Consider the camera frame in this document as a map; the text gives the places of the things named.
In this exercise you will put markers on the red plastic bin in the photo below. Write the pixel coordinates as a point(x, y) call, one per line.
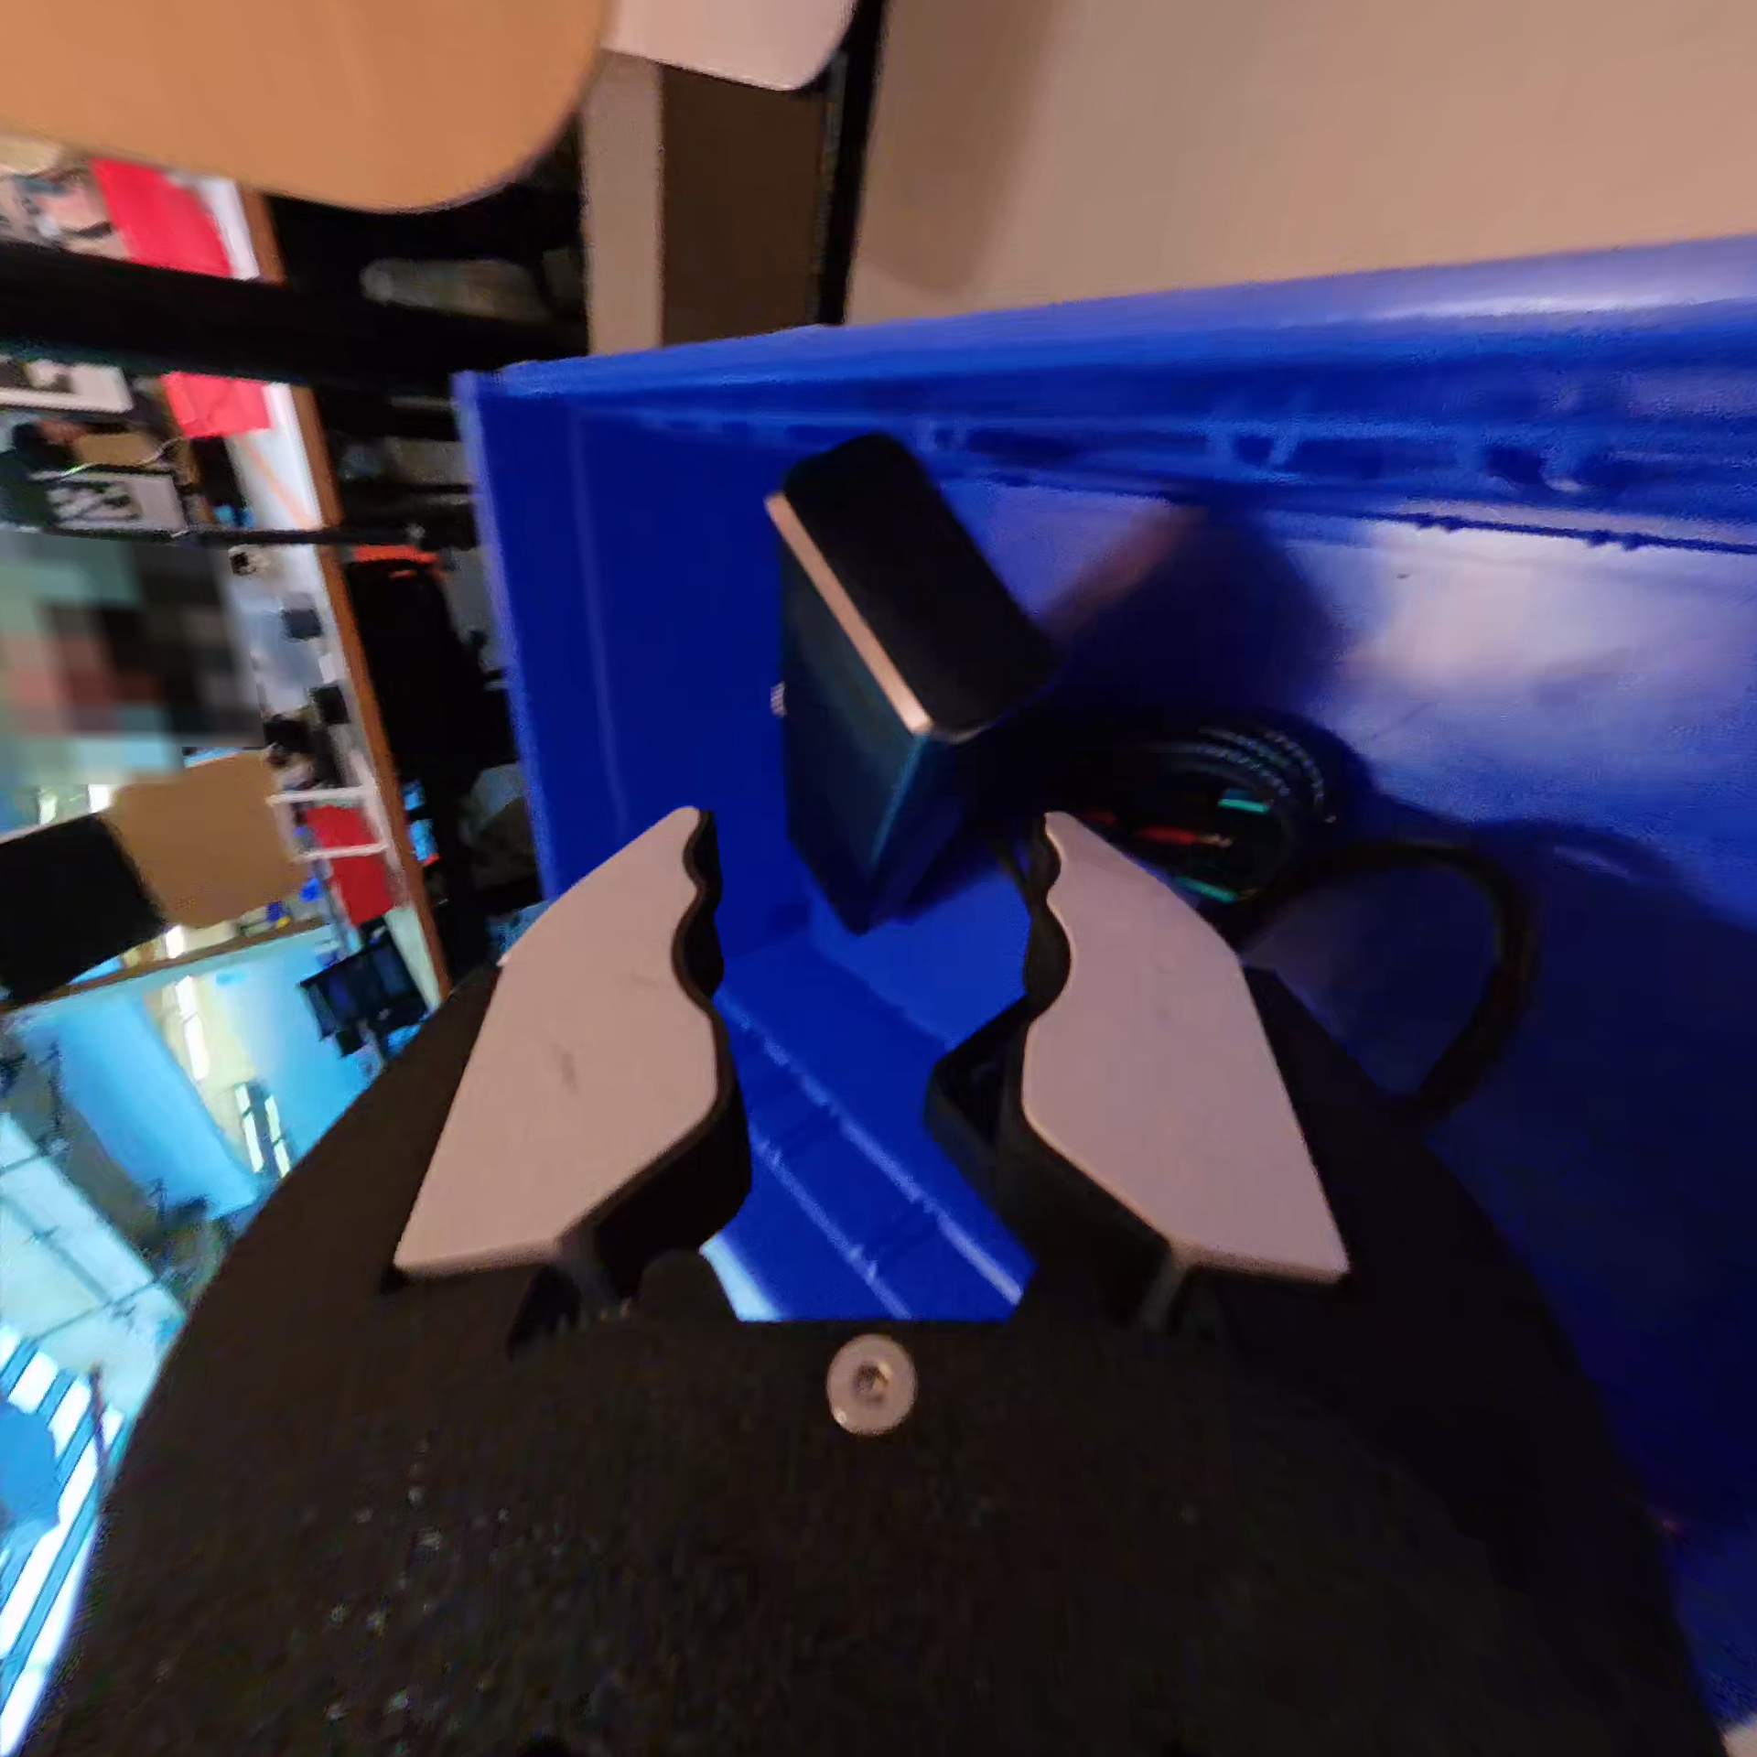
point(165, 219)
point(220, 404)

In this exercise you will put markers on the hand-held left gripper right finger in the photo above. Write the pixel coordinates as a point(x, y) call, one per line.
point(1181, 1098)

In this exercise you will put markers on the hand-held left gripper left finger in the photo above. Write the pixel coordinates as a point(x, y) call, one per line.
point(577, 1070)

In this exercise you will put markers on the blue plastic bin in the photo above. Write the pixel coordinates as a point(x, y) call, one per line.
point(1578, 658)

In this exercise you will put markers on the brown cardboard box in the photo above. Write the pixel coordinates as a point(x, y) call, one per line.
point(205, 836)

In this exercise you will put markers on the black silver-edged USB hub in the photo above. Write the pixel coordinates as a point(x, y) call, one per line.
point(891, 589)

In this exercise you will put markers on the white stand base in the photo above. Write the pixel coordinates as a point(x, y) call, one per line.
point(741, 34)

